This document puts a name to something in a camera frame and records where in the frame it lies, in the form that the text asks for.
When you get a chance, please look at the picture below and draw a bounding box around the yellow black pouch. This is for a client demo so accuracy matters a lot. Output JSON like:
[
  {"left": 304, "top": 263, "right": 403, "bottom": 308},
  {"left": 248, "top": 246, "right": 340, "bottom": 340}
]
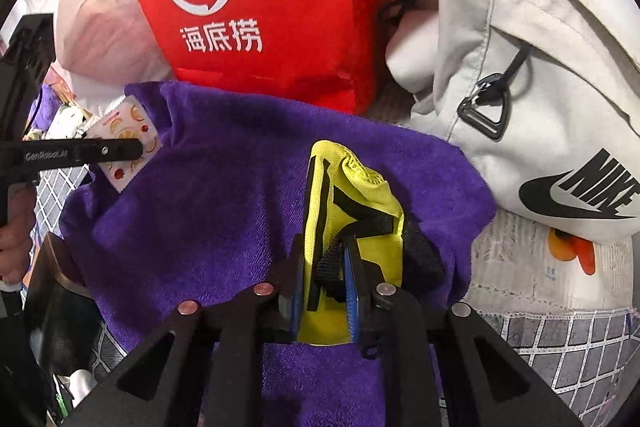
[{"left": 297, "top": 140, "right": 445, "bottom": 346}]

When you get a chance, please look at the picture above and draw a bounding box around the person's left hand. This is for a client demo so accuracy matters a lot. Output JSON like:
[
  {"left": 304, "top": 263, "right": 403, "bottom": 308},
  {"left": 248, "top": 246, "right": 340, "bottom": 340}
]
[{"left": 0, "top": 185, "right": 37, "bottom": 286}]

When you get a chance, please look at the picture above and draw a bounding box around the purple plush toy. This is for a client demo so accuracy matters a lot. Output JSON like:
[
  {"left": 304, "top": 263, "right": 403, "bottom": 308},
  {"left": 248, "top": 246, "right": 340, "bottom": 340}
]
[{"left": 27, "top": 84, "right": 62, "bottom": 131}]

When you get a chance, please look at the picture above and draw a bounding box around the white Miniso plastic bag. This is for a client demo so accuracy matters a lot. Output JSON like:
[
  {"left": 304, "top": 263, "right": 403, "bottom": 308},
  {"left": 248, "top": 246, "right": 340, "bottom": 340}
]
[{"left": 32, "top": 0, "right": 172, "bottom": 115}]

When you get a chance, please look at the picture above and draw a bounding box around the colourful bedding pile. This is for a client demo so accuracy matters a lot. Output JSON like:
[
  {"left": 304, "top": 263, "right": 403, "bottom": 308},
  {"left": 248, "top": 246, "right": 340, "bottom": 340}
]
[{"left": 25, "top": 104, "right": 98, "bottom": 141}]

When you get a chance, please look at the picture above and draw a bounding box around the purple towel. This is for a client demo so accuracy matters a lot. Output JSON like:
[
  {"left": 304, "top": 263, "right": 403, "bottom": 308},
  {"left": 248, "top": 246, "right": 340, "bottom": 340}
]
[{"left": 61, "top": 82, "right": 496, "bottom": 426}]

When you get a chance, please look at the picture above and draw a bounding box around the dark green tea tin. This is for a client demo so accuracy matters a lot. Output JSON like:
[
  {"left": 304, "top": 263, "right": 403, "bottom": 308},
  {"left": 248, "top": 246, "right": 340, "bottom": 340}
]
[{"left": 24, "top": 232, "right": 102, "bottom": 376}]

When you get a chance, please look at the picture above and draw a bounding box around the grey checked cloth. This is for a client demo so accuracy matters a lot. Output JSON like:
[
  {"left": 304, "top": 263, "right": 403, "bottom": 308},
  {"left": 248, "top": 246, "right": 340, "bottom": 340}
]
[{"left": 35, "top": 167, "right": 639, "bottom": 426}]

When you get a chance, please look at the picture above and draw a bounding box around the grey Nike waist bag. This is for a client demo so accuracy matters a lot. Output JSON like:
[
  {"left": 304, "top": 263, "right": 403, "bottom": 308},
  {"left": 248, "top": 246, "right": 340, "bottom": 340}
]
[{"left": 386, "top": 0, "right": 639, "bottom": 244}]

